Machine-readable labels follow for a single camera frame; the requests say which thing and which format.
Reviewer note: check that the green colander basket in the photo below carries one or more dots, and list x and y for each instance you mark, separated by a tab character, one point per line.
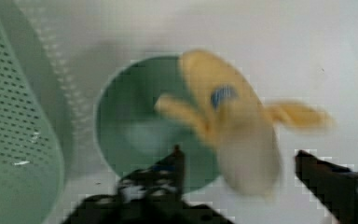
36	134

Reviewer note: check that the plush peeled banana toy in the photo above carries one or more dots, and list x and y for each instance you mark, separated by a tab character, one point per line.
230	118

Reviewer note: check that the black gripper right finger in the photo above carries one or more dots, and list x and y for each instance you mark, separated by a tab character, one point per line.
335	186

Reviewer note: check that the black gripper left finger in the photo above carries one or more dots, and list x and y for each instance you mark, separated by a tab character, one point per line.
153	195

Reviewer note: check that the green mug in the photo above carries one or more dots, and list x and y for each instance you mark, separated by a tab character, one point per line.
132	135

